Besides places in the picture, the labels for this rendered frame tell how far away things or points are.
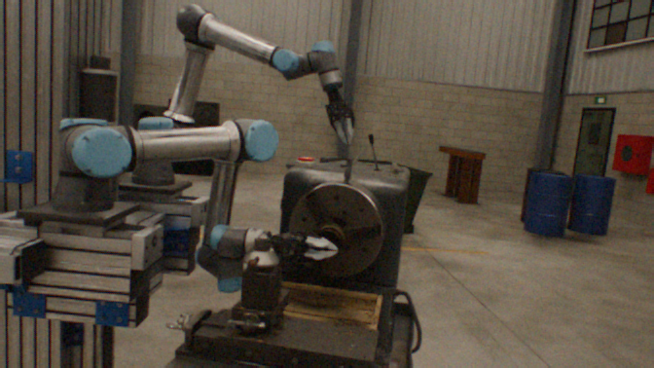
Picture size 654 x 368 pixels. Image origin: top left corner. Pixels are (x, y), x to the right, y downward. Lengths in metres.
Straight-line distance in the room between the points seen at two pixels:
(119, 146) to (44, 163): 0.44
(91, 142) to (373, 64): 10.93
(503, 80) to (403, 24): 2.73
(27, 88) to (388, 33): 10.85
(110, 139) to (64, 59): 0.43
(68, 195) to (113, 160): 0.20
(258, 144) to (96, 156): 0.42
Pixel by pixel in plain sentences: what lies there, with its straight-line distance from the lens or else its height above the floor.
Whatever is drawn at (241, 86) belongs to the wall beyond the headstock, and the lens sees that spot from 11.69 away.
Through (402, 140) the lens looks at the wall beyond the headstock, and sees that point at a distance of 12.05.
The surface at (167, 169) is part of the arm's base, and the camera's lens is 1.88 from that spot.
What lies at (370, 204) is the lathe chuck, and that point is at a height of 1.18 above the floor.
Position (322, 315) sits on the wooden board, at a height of 0.88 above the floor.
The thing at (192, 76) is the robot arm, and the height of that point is 1.55.
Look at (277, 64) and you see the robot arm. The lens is 1.68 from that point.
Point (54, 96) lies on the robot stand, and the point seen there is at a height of 1.44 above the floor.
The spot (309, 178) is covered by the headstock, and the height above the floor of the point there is 1.22.
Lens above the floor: 1.46
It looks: 9 degrees down
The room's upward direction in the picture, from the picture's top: 5 degrees clockwise
